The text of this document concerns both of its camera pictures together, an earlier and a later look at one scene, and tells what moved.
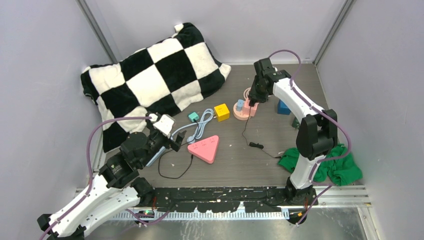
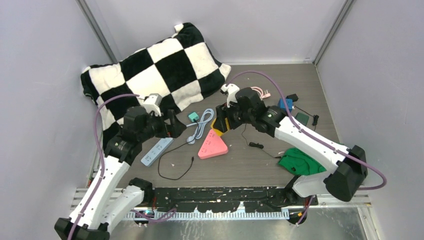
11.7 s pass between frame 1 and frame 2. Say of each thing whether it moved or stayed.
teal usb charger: stayed
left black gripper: moved
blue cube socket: stayed
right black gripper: moved
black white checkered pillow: stayed
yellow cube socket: moved
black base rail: stayed
